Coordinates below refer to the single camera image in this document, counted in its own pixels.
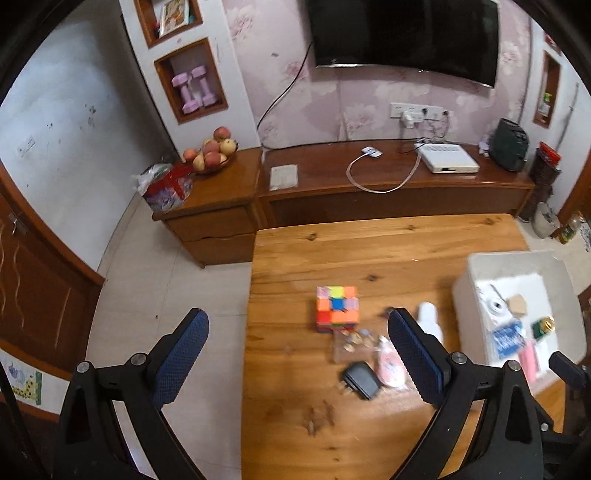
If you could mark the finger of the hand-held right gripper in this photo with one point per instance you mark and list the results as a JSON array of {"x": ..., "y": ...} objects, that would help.
[{"x": 570, "y": 371}]

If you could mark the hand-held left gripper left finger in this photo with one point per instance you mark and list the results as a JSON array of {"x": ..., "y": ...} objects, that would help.
[{"x": 182, "y": 360}]

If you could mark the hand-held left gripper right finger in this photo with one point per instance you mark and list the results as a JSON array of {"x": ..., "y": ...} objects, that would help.
[{"x": 418, "y": 357}]

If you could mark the pink bar case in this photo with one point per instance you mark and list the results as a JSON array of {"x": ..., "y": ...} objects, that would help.
[{"x": 528, "y": 362}]

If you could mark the green bottle with gold cap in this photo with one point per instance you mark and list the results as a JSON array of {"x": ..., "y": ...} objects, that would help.
[{"x": 542, "y": 326}]

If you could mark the blue dental floss box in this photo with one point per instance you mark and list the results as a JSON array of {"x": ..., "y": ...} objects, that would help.
[{"x": 508, "y": 340}]

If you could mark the white storage box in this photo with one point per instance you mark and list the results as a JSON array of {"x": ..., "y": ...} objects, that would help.
[{"x": 471, "y": 295}]

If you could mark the beige wooden block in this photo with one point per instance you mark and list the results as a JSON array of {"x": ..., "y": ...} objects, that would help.
[{"x": 518, "y": 305}]

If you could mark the white compact camera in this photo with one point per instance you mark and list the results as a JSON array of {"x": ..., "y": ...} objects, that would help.
[{"x": 496, "y": 304}]

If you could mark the pink correction tape dispenser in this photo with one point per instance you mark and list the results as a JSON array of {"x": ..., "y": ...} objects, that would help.
[{"x": 390, "y": 367}]

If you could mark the white handheld fan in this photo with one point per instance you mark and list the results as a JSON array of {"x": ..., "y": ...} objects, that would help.
[{"x": 429, "y": 321}]

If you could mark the black plug charger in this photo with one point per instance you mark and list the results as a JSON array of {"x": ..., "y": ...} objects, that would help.
[{"x": 362, "y": 381}]

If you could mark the clear plastic case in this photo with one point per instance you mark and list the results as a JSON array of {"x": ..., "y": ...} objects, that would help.
[{"x": 353, "y": 345}]

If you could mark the multicoloured puzzle cube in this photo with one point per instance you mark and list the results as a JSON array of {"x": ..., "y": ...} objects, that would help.
[{"x": 337, "y": 308}]

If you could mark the yellow oil bottle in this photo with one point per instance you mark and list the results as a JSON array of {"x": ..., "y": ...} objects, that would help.
[{"x": 569, "y": 230}]

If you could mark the wooden side cabinet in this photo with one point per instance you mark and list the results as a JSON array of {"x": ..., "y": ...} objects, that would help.
[{"x": 217, "y": 217}]

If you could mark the white ceramic jar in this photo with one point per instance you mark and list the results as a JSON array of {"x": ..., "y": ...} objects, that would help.
[{"x": 545, "y": 221}]

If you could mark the brown wooden door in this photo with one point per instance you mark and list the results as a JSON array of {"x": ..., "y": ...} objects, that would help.
[{"x": 37, "y": 295}]

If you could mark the red gift bag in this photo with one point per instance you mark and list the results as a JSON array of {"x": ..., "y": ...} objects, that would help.
[{"x": 164, "y": 189}]

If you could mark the wooden television cabinet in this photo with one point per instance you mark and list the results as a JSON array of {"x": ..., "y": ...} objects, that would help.
[{"x": 323, "y": 194}]

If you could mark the brown fruit bowl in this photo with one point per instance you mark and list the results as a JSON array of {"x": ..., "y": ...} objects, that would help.
[{"x": 210, "y": 170}]

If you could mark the dark jar with red lid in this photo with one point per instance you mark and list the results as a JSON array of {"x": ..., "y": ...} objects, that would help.
[{"x": 542, "y": 175}]

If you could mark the white set-top box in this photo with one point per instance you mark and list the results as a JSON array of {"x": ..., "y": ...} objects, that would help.
[{"x": 448, "y": 158}]

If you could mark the white paper sheet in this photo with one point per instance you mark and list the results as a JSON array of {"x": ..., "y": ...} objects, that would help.
[{"x": 283, "y": 177}]

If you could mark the small white charging device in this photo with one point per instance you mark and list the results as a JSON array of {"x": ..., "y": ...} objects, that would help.
[{"x": 372, "y": 152}]

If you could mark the pile of apples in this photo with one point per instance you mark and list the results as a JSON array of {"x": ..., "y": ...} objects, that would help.
[{"x": 211, "y": 147}]

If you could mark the small white figurine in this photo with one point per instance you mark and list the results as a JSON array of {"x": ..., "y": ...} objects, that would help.
[{"x": 485, "y": 144}]

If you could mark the black speaker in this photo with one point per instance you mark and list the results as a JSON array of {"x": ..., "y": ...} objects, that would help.
[{"x": 508, "y": 144}]

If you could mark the white plug adapter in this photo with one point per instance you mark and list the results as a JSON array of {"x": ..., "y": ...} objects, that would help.
[{"x": 410, "y": 117}]

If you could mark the grey metal rod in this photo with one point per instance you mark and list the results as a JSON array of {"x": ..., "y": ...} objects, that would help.
[{"x": 568, "y": 115}]

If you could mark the small green bottle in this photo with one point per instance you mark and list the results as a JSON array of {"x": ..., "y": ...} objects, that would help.
[{"x": 546, "y": 105}]

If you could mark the pink dumbbell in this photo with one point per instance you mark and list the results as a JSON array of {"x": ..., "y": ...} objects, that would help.
[
  {"x": 183, "y": 92},
  {"x": 204, "y": 86}
]

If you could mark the framed picture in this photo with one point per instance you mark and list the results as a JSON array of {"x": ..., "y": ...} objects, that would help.
[{"x": 173, "y": 16}]

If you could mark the cartoon wall sticker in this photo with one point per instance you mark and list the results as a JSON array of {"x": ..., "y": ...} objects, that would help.
[{"x": 23, "y": 381}]

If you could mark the white wall socket strip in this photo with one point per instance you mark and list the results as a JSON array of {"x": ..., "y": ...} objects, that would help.
[{"x": 434, "y": 110}]

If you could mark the black wall television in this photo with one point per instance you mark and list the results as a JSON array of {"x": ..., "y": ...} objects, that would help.
[{"x": 401, "y": 32}]

